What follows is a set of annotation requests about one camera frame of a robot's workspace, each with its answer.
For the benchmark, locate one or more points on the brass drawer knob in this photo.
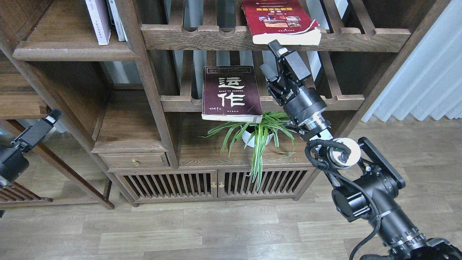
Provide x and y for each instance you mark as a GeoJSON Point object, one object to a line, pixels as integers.
{"type": "Point", "coordinates": [135, 163]}

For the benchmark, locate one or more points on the wooden side rack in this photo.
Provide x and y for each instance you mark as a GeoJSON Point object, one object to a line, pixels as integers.
{"type": "Point", "coordinates": [18, 195]}

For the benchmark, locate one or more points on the dark maroon book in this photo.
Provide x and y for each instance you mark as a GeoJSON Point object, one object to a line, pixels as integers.
{"type": "Point", "coordinates": [230, 93]}

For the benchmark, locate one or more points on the red book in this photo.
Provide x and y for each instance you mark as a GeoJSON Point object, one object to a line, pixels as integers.
{"type": "Point", "coordinates": [281, 20]}

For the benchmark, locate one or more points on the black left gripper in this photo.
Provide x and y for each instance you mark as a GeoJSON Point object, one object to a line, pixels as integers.
{"type": "Point", "coordinates": [13, 162]}

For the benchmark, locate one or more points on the white upright book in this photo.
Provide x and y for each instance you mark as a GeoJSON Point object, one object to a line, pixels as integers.
{"type": "Point", "coordinates": [113, 13]}

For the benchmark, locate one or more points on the white lilac book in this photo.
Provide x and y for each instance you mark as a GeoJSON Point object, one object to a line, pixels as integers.
{"type": "Point", "coordinates": [99, 15]}

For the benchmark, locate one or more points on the white curtain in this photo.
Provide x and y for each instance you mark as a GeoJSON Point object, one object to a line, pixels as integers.
{"type": "Point", "coordinates": [429, 83]}

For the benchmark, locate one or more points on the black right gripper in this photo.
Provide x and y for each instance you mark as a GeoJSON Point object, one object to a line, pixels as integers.
{"type": "Point", "coordinates": [303, 105]}

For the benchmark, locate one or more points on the white plant pot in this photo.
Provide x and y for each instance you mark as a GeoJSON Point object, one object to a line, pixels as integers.
{"type": "Point", "coordinates": [246, 137]}

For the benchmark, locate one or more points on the green spider plant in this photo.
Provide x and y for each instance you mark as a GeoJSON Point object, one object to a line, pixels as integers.
{"type": "Point", "coordinates": [273, 121]}

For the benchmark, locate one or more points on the dark wooden bookshelf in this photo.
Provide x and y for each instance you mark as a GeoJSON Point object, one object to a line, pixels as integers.
{"type": "Point", "coordinates": [139, 99]}

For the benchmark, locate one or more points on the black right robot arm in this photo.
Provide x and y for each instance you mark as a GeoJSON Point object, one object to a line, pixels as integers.
{"type": "Point", "coordinates": [364, 184]}

